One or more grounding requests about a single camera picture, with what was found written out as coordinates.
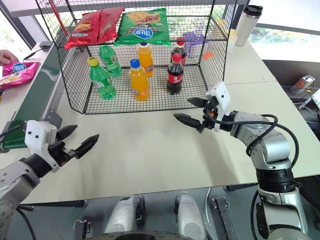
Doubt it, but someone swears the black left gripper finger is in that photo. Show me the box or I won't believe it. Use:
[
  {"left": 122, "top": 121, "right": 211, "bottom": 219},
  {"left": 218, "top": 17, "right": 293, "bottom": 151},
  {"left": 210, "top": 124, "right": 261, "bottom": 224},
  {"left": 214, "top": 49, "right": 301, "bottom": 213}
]
[
  {"left": 74, "top": 133, "right": 100, "bottom": 160},
  {"left": 57, "top": 124, "right": 79, "bottom": 144}
]

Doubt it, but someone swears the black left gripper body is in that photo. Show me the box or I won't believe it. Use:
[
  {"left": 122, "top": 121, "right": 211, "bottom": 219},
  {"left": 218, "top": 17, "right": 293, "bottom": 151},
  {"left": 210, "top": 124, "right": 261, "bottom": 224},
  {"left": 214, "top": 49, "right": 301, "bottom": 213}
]
[{"left": 46, "top": 129, "right": 76, "bottom": 168}]

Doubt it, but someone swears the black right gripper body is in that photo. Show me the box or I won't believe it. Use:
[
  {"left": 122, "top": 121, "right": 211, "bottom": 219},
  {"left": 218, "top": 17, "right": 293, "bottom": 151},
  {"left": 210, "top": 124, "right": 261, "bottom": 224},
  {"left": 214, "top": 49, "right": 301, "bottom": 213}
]
[{"left": 202, "top": 96, "right": 219, "bottom": 130}]

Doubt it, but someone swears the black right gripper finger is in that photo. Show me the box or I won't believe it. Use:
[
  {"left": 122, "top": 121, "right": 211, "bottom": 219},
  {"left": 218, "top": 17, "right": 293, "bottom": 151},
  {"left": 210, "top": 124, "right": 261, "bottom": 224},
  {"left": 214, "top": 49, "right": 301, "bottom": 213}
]
[
  {"left": 173, "top": 113, "right": 205, "bottom": 134},
  {"left": 187, "top": 97, "right": 209, "bottom": 109}
]

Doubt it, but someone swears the pink chip bag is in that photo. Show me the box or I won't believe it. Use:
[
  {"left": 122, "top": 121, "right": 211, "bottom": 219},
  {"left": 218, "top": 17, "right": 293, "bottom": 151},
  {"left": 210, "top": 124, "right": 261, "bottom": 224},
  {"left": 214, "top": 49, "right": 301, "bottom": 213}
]
[{"left": 0, "top": 61, "right": 41, "bottom": 90}]

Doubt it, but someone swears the green conveyor belt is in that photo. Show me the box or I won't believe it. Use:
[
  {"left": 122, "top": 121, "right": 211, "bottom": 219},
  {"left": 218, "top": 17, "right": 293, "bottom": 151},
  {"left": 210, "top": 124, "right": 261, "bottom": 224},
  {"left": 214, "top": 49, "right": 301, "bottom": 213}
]
[{"left": 0, "top": 41, "right": 66, "bottom": 154}]

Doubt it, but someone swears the person's bare hand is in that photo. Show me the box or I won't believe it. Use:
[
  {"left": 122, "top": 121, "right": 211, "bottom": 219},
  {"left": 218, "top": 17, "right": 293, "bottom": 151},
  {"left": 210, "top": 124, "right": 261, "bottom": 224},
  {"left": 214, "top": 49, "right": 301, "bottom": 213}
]
[{"left": 0, "top": 49, "right": 20, "bottom": 65}]

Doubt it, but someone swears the cola bottle red cap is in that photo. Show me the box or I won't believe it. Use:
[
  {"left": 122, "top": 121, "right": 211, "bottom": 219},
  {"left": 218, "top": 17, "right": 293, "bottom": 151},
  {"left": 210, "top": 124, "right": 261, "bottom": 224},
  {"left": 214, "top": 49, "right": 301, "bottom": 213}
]
[
  {"left": 170, "top": 37, "right": 188, "bottom": 67},
  {"left": 166, "top": 53, "right": 186, "bottom": 96}
]

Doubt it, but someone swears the green soda bottle yellow cap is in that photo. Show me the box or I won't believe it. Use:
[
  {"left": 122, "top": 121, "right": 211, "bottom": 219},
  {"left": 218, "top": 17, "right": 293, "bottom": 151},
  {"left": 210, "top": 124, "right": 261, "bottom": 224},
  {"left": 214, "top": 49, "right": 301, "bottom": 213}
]
[{"left": 86, "top": 56, "right": 117, "bottom": 100}]

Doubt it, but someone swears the purple plastic object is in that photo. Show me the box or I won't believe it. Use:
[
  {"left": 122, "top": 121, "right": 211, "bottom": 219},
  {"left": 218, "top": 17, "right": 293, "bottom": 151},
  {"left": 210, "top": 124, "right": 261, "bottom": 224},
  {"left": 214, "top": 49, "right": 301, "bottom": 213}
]
[{"left": 181, "top": 31, "right": 209, "bottom": 59}]

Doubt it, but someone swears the orange soda bottle blue cap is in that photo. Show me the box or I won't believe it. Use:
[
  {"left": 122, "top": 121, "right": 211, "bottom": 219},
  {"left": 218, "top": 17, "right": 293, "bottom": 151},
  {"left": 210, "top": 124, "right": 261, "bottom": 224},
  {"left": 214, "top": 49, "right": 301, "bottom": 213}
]
[
  {"left": 135, "top": 42, "right": 154, "bottom": 78},
  {"left": 128, "top": 58, "right": 151, "bottom": 102}
]

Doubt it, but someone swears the pale yellow cup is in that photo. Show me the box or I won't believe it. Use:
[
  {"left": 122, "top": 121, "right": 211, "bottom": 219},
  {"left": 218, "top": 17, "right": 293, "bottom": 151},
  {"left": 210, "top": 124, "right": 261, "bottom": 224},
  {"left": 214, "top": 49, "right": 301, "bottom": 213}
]
[{"left": 225, "top": 28, "right": 239, "bottom": 55}]

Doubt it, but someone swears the silver robot leg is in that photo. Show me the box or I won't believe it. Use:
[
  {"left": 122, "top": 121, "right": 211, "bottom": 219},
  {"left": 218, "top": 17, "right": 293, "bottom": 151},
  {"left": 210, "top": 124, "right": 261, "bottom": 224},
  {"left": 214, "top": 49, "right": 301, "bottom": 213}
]
[
  {"left": 173, "top": 191, "right": 209, "bottom": 240},
  {"left": 103, "top": 194, "right": 146, "bottom": 236}
]

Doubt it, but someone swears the black power adapter box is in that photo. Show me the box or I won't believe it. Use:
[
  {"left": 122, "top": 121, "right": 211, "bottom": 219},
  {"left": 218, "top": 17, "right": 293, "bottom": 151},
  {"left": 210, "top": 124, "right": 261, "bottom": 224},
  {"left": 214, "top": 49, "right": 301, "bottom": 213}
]
[{"left": 38, "top": 40, "right": 54, "bottom": 53}]

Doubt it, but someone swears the white travel mug black lid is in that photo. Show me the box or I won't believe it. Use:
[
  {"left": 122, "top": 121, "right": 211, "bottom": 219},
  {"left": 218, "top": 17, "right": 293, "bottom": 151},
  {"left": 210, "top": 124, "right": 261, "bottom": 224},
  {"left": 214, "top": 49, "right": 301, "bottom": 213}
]
[{"left": 234, "top": 4, "right": 264, "bottom": 48}]

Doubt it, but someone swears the green chip bag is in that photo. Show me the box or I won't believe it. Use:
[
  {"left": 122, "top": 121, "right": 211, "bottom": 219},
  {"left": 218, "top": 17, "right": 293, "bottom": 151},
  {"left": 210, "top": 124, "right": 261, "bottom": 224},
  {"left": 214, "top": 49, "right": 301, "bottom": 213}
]
[{"left": 113, "top": 7, "right": 172, "bottom": 48}]

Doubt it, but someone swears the grey orange device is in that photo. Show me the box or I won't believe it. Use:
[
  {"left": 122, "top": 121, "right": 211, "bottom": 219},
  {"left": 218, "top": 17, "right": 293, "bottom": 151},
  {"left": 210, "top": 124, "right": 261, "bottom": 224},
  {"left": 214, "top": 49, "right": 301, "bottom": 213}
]
[{"left": 289, "top": 74, "right": 316, "bottom": 96}]

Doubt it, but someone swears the red chip bag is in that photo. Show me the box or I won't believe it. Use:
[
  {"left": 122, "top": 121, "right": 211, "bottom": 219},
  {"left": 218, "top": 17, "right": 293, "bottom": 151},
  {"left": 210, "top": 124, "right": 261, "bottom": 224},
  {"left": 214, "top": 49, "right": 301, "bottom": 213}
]
[
  {"left": 96, "top": 6, "right": 125, "bottom": 44},
  {"left": 64, "top": 11, "right": 101, "bottom": 50}
]

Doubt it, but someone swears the red rod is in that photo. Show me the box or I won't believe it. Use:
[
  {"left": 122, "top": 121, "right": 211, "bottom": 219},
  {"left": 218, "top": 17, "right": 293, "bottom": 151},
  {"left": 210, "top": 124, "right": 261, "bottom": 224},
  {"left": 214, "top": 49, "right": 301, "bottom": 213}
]
[{"left": 48, "top": 0, "right": 69, "bottom": 37}]

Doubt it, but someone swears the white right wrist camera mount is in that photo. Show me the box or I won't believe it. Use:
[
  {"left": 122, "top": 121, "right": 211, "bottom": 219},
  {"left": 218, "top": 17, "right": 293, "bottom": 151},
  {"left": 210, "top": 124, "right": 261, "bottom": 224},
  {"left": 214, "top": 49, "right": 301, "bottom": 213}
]
[{"left": 205, "top": 81, "right": 231, "bottom": 133}]

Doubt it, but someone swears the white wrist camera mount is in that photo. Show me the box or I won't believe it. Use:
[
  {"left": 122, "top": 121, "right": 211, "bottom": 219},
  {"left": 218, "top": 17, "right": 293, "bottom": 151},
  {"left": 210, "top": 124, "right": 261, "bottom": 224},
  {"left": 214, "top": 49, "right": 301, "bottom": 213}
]
[
  {"left": 205, "top": 81, "right": 231, "bottom": 133},
  {"left": 24, "top": 119, "right": 60, "bottom": 174}
]

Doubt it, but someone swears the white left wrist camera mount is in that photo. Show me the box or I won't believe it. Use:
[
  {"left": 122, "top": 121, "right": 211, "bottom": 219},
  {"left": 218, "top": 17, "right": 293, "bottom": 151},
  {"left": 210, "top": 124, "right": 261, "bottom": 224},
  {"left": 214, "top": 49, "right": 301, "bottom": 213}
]
[{"left": 24, "top": 119, "right": 60, "bottom": 174}]

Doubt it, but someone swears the black wire rack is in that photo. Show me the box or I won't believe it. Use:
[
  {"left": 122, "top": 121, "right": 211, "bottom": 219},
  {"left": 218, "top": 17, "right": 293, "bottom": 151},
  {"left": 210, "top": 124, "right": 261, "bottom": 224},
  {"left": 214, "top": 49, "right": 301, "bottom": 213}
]
[{"left": 34, "top": 0, "right": 238, "bottom": 115}]

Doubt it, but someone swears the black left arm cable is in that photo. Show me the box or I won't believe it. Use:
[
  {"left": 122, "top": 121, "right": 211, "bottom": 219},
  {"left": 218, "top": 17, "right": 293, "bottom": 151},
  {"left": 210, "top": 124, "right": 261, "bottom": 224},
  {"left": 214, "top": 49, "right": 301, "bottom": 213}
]
[{"left": 0, "top": 122, "right": 28, "bottom": 141}]

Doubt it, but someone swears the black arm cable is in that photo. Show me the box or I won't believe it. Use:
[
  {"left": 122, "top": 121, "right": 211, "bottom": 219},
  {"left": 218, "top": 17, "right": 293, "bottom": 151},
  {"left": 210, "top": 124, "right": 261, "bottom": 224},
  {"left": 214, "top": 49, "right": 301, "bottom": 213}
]
[
  {"left": 0, "top": 122, "right": 28, "bottom": 141},
  {"left": 213, "top": 114, "right": 300, "bottom": 177}
]

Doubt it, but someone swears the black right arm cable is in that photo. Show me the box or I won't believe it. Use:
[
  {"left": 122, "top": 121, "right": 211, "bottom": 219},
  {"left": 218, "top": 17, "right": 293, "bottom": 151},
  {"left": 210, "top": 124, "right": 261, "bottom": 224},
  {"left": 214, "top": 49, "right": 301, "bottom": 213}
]
[{"left": 213, "top": 114, "right": 300, "bottom": 177}]

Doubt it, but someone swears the black metal table bracket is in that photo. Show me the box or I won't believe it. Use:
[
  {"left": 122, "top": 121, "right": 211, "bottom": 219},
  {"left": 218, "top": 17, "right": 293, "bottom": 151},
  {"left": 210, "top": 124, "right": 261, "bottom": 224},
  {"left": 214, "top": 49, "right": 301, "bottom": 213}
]
[
  {"left": 211, "top": 196, "right": 239, "bottom": 240},
  {"left": 73, "top": 219, "right": 92, "bottom": 240}
]

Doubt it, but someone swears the black adapter cable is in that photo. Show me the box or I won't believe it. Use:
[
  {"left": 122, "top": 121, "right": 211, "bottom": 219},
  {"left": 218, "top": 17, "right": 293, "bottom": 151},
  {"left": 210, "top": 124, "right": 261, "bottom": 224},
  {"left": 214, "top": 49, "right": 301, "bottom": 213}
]
[{"left": 22, "top": 48, "right": 42, "bottom": 61}]

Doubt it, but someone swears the white hanging cable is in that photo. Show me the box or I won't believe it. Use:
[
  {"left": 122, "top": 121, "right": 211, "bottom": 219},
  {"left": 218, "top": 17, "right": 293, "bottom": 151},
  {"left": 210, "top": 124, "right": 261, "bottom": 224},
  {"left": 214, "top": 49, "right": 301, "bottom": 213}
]
[{"left": 203, "top": 186, "right": 213, "bottom": 227}]

